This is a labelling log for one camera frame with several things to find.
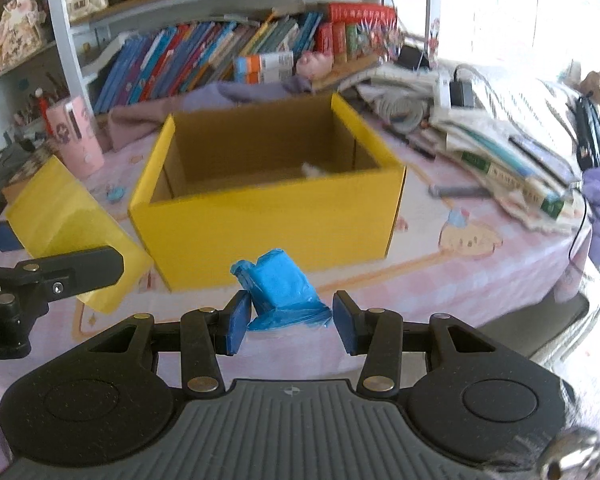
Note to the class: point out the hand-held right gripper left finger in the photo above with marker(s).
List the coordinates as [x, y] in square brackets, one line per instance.
[237, 322]

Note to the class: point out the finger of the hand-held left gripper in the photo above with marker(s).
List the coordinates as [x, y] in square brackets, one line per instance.
[2, 237]
[80, 270]

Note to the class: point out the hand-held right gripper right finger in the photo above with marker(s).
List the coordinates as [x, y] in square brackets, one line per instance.
[347, 322]

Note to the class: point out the blue plastic packet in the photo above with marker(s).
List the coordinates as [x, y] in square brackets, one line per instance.
[280, 280]

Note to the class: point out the yellow tape roll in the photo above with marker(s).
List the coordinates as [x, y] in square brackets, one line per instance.
[65, 210]

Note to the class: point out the yellow cardboard box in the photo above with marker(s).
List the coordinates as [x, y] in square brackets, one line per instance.
[270, 230]

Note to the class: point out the wooden chessboard box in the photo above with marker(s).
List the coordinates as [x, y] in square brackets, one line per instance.
[27, 167]

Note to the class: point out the small teal round object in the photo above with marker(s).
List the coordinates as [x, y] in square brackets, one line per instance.
[115, 193]

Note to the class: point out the pink checkered tablecloth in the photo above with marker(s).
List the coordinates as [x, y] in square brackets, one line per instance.
[455, 280]

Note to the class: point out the pink cartoon tumbler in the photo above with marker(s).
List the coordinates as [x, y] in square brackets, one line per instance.
[75, 140]

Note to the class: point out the purple cloth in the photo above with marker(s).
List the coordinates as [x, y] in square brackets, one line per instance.
[140, 120]

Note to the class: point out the grey chair seat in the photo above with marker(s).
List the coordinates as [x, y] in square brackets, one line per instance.
[530, 325]

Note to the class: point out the pink doll figurine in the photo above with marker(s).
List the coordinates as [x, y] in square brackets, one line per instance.
[17, 35]

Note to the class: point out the white bookshelf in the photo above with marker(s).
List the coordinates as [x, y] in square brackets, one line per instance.
[60, 25]

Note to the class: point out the clear tape roll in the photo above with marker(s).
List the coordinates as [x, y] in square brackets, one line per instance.
[402, 109]

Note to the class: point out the row of colourful books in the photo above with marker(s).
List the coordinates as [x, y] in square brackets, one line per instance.
[180, 60]

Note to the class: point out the orange and white carton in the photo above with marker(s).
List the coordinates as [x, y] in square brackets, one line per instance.
[265, 62]
[267, 78]

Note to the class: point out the stack of papers and books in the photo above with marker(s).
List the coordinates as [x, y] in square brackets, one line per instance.
[578, 232]

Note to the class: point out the black power adapter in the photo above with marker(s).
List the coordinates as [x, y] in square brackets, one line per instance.
[462, 95]

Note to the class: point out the pink pig plush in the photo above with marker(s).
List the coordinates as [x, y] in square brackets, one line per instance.
[315, 66]

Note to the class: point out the black phone stand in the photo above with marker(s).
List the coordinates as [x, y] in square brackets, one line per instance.
[412, 57]

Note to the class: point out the red standing books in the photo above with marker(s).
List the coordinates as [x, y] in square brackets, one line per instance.
[335, 42]

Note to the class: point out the colourful acrylic figure stand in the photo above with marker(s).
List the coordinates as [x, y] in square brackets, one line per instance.
[380, 40]

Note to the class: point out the thick red dictionary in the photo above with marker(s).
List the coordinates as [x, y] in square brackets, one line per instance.
[362, 14]

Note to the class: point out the brown plush toy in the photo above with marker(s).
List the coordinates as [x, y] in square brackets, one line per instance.
[599, 87]

